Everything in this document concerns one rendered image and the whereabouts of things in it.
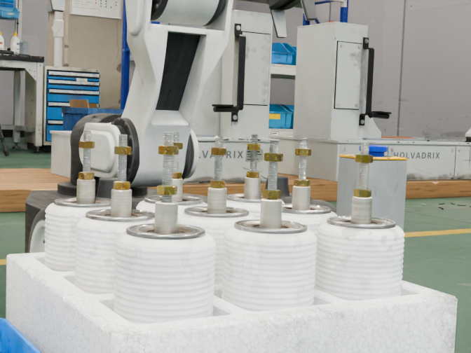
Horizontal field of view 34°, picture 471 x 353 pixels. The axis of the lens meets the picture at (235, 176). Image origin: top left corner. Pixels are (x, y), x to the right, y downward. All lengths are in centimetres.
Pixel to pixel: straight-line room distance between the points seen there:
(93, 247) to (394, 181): 47
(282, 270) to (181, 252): 11
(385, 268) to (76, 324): 32
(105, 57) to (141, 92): 586
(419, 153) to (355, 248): 304
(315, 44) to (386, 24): 456
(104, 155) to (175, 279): 90
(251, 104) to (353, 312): 258
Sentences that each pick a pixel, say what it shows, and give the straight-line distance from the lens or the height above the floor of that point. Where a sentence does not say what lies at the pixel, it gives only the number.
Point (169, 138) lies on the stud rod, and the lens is 73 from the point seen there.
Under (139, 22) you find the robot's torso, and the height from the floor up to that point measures 53.
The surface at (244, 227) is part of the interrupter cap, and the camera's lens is 77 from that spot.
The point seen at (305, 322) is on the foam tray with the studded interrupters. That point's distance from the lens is 75.
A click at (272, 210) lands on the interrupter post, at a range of 79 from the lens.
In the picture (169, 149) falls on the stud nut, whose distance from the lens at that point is 73.
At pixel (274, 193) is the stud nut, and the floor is 29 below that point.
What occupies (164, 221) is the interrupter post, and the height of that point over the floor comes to 26.
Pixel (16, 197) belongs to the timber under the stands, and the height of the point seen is 5.
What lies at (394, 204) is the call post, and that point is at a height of 25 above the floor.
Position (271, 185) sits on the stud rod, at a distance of 79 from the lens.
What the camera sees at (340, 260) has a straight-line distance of 83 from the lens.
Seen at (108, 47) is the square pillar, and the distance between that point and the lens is 741.
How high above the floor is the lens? 37
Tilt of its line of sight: 5 degrees down
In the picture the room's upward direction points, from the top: 2 degrees clockwise
